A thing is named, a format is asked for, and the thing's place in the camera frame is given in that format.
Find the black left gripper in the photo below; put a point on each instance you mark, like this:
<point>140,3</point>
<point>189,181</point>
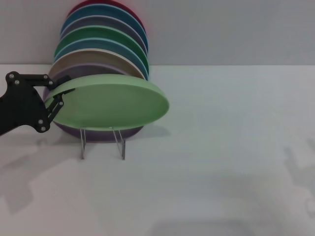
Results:
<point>19,108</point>

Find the light green plate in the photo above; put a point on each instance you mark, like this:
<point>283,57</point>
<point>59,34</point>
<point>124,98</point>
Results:
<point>110,103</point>

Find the beige plate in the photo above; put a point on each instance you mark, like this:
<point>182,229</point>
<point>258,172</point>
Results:
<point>93,57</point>

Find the purple plate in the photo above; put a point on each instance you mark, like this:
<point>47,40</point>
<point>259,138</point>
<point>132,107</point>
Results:
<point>103,136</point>

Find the light blue plate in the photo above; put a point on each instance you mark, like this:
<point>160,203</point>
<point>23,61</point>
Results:
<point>98,44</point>

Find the dark green plate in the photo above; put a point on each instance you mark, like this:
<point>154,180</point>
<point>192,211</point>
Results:
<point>103,32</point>

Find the grey lavender plate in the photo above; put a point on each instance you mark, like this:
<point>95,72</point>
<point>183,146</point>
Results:
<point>103,20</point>

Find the clear acrylic plate rack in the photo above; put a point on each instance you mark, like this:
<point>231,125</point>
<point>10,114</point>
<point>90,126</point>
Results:
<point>122,147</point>

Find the deep blue plate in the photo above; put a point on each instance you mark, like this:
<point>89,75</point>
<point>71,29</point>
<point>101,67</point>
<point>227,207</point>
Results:
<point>103,11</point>

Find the red plate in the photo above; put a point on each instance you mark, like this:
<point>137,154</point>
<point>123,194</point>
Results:
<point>98,2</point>

